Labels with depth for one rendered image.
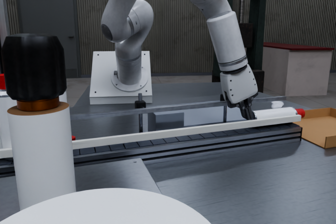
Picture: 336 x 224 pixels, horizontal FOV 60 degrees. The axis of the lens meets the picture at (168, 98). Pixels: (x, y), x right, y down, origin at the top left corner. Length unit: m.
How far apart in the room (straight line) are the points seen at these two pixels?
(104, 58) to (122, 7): 0.54
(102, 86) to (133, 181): 0.91
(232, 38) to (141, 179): 0.45
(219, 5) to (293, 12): 7.83
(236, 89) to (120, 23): 0.51
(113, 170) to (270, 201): 0.35
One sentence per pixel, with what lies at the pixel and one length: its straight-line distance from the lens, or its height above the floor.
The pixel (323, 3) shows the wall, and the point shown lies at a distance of 9.17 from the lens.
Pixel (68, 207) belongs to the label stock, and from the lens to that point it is 0.30.
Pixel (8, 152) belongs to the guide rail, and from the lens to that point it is 0.78.
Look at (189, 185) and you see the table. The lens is 0.71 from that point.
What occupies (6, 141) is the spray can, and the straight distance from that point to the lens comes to 0.78.
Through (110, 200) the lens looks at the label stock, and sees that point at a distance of 0.30.
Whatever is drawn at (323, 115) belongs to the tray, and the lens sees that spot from 1.37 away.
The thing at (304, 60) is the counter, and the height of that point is 0.66.
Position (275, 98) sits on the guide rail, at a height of 0.96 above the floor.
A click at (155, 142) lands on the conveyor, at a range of 0.82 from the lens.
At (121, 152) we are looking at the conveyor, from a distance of 0.78.
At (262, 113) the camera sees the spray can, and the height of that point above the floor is 0.93.
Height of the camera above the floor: 1.18
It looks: 13 degrees down
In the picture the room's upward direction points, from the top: straight up
